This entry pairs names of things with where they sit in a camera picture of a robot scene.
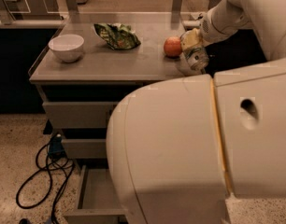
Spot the white ceramic bowl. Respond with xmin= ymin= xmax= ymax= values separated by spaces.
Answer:
xmin=49 ymin=35 xmax=84 ymax=63

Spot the background grey cabinet left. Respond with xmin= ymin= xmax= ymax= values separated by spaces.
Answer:
xmin=0 ymin=0 xmax=61 ymax=20

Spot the grey drawer cabinet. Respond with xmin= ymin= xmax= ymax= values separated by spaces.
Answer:
xmin=27 ymin=12 xmax=207 ymax=224

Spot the blue power adapter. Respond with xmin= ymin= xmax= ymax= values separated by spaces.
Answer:
xmin=48 ymin=133 xmax=64 ymax=157

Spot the grey top drawer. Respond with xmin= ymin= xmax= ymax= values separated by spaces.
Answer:
xmin=43 ymin=102 xmax=118 ymax=129

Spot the grey bottom drawer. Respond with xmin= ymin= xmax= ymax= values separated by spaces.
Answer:
xmin=64 ymin=165 xmax=127 ymax=224

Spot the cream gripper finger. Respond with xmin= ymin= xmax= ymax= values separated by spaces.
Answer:
xmin=180 ymin=28 xmax=203 ymax=51

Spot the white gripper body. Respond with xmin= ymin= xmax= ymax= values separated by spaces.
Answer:
xmin=199 ymin=10 xmax=235 ymax=44

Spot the black floor cable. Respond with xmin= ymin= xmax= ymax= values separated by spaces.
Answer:
xmin=15 ymin=143 xmax=76 ymax=224

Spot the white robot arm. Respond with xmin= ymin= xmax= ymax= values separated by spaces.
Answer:
xmin=107 ymin=0 xmax=286 ymax=224

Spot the grey middle drawer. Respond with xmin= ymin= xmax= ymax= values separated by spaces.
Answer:
xmin=62 ymin=138 xmax=107 ymax=159

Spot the green chip bag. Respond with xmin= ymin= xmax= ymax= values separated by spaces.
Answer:
xmin=93 ymin=22 xmax=141 ymax=50

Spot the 7up soda can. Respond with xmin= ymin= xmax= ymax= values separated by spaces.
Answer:
xmin=183 ymin=45 xmax=209 ymax=71

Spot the grey drawer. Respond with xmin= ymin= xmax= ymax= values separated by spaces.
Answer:
xmin=62 ymin=138 xmax=107 ymax=159
xmin=64 ymin=165 xmax=127 ymax=224
xmin=43 ymin=102 xmax=118 ymax=129

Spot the grey railing bar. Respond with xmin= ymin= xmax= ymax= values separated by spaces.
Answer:
xmin=0 ymin=20 xmax=203 ymax=30

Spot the red apple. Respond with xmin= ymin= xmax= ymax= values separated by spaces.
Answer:
xmin=164 ymin=36 xmax=182 ymax=57

